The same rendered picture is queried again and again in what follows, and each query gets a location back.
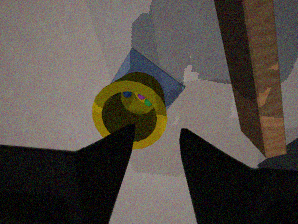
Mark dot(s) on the dark blue marble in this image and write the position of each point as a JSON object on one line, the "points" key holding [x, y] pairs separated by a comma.
{"points": [[127, 94]]}

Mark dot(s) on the brown rectangular block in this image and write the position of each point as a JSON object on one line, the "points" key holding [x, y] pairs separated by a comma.
{"points": [[249, 38]]}

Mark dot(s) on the purple marble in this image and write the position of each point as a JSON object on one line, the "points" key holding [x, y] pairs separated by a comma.
{"points": [[141, 97]]}

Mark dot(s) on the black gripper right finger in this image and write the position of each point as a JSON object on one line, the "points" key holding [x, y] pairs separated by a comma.
{"points": [[224, 190]]}

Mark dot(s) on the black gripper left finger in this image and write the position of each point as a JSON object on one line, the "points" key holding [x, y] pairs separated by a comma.
{"points": [[89, 178]]}

